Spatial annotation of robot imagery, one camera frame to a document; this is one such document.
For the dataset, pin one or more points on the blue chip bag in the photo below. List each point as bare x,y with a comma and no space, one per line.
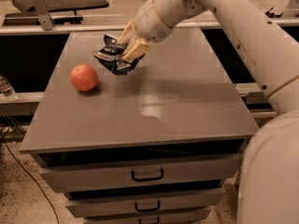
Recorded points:
110,57

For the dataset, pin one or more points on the bottom grey drawer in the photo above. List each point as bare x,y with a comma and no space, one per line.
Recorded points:
181,215

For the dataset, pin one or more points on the black bench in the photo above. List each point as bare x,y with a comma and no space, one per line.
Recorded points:
27,12

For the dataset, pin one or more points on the metal rail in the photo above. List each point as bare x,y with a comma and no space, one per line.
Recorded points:
67,29

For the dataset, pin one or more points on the grey drawer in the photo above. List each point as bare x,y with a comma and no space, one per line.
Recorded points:
181,215
118,176
129,206

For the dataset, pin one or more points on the red apple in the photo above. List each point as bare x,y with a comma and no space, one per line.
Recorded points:
84,77

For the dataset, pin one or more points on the left metal bracket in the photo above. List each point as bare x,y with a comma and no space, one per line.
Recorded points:
42,12

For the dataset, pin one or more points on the plastic water bottle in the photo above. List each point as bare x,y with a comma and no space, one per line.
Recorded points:
7,90

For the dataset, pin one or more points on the grey drawer cabinet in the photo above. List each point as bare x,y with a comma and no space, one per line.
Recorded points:
177,103

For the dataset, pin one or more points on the top grey drawer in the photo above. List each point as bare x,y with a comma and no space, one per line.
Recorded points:
118,176

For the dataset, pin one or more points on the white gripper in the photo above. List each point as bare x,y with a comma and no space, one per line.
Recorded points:
151,24

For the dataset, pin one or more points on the middle grey drawer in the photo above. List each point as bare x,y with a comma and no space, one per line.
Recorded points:
129,206

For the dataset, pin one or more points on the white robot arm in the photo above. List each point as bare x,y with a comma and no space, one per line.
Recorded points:
269,186

